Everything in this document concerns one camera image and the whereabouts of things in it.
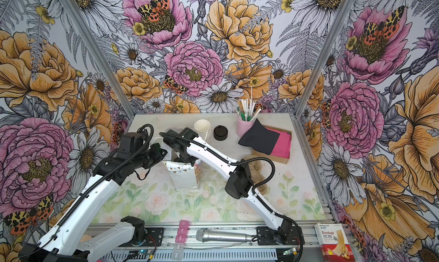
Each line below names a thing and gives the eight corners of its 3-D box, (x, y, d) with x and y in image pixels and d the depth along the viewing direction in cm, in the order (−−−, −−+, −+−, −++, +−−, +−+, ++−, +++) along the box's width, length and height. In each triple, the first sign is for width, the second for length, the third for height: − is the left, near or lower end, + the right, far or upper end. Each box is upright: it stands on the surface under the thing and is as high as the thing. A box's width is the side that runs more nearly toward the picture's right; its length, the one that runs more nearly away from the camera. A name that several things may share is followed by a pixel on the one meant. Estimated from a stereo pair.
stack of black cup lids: (211, 137, 112) (211, 131, 108) (218, 129, 116) (218, 123, 112) (223, 142, 109) (222, 137, 105) (229, 134, 113) (229, 129, 109)
